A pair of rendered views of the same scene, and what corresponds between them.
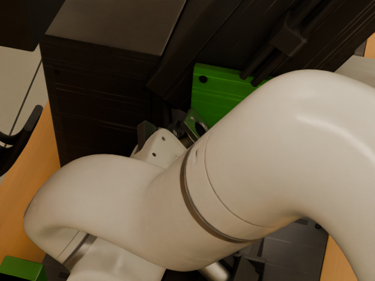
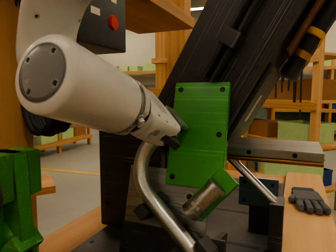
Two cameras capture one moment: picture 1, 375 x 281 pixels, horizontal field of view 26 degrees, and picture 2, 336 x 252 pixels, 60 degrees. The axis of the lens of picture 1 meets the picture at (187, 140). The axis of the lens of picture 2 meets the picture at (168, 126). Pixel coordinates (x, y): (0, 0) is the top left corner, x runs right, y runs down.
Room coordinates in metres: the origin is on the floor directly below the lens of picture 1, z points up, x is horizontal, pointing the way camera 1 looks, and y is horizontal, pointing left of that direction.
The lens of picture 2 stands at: (0.14, -0.08, 1.25)
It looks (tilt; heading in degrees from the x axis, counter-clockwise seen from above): 6 degrees down; 8
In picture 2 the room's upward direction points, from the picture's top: straight up
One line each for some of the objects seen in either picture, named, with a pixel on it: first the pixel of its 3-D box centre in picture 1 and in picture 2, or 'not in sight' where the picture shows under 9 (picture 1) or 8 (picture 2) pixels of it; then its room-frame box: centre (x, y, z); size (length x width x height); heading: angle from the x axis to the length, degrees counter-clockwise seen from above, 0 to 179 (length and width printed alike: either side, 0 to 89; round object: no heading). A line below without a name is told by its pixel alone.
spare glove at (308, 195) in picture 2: not in sight; (305, 199); (1.10, -0.39, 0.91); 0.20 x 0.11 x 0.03; 174
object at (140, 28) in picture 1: (138, 67); (155, 154); (0.98, 0.08, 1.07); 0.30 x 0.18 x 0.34; 164
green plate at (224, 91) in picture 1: (236, 126); (202, 131); (0.75, -0.07, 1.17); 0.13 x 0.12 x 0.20; 164
